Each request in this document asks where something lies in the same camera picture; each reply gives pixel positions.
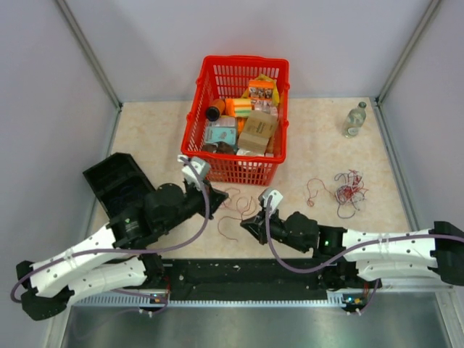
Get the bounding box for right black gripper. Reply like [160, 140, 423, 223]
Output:
[241, 206, 310, 253]

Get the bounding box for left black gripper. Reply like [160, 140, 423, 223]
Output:
[159, 179, 228, 233]

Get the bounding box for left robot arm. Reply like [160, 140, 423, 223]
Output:
[10, 181, 228, 321]

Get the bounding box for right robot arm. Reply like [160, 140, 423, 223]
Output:
[240, 209, 463, 289]

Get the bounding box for brown wrapped package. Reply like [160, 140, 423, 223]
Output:
[202, 141, 236, 155]

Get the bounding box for teal tissue box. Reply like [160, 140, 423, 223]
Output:
[204, 117, 238, 146]

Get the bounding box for red plastic basket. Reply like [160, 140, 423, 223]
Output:
[181, 55, 290, 186]

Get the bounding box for orange black bottle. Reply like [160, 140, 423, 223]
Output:
[205, 99, 225, 122]

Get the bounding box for brown cardboard box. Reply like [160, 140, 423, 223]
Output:
[238, 110, 278, 154]

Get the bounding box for striped sponge pack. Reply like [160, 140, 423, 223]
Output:
[225, 98, 252, 118]

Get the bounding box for black divided tray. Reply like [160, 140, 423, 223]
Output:
[83, 152, 156, 219]

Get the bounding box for pink white packet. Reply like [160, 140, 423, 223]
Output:
[251, 99, 278, 117]

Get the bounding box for orange snack box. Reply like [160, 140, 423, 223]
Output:
[248, 80, 274, 100]

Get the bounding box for yellow bag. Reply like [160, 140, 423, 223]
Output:
[241, 74, 280, 107]

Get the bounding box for clear glass bottle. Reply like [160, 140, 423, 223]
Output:
[343, 101, 367, 138]

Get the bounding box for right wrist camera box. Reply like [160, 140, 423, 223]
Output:
[258, 187, 283, 214]

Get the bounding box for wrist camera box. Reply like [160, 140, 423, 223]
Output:
[177, 154, 210, 189]
[258, 187, 283, 214]

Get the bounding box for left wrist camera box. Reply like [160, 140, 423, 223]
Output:
[177, 154, 210, 189]

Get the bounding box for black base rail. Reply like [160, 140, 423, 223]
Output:
[142, 259, 365, 301]

